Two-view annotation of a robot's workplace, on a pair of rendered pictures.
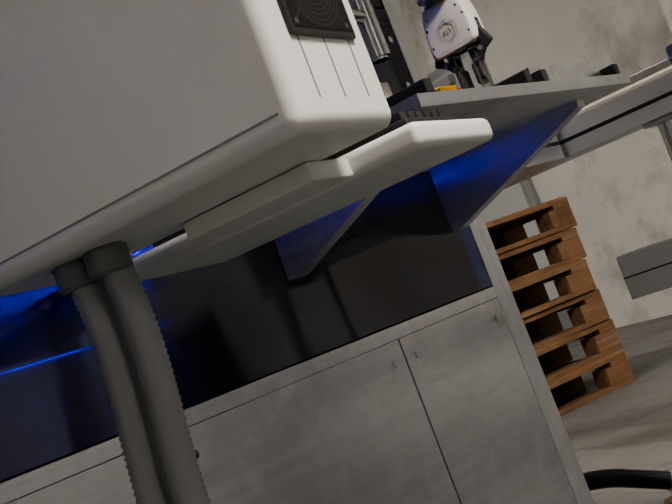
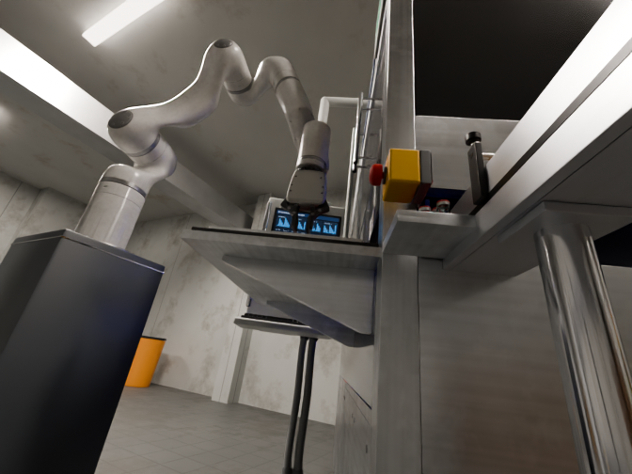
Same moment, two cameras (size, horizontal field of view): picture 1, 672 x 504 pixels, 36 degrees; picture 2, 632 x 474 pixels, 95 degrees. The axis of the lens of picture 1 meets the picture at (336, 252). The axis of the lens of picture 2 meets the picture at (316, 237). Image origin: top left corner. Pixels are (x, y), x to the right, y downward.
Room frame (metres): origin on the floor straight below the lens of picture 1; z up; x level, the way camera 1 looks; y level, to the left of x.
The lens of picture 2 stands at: (2.49, -0.69, 0.66)
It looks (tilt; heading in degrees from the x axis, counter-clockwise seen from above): 23 degrees up; 147
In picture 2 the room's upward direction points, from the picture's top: 8 degrees clockwise
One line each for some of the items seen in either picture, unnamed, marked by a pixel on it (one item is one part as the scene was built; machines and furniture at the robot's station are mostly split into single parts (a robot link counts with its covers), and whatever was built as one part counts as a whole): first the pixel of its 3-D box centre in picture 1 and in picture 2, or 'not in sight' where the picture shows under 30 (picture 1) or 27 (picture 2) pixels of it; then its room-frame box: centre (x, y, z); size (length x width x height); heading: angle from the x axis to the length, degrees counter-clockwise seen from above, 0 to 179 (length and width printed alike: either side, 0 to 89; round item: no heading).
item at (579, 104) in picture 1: (514, 168); (292, 292); (1.95, -0.37, 0.79); 0.34 x 0.03 x 0.13; 51
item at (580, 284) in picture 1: (449, 342); not in sight; (4.47, -0.32, 0.41); 1.16 x 0.80 x 0.83; 119
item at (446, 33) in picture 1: (452, 24); (308, 188); (1.91, -0.35, 1.09); 0.10 x 0.07 x 0.11; 51
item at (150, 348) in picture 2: not in sight; (144, 360); (-3.29, 0.10, 0.37); 0.48 x 0.46 x 0.73; 28
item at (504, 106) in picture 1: (424, 145); (309, 288); (1.76, -0.20, 0.87); 0.70 x 0.48 x 0.02; 141
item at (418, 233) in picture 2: not in sight; (433, 237); (2.24, -0.30, 0.87); 0.14 x 0.13 x 0.02; 51
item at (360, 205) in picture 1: (356, 204); (308, 323); (1.56, -0.05, 0.79); 0.34 x 0.03 x 0.13; 51
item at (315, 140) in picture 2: not in sight; (314, 148); (1.91, -0.35, 1.23); 0.09 x 0.08 x 0.13; 138
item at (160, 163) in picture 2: not in sight; (144, 166); (1.52, -0.73, 1.16); 0.19 x 0.12 x 0.24; 138
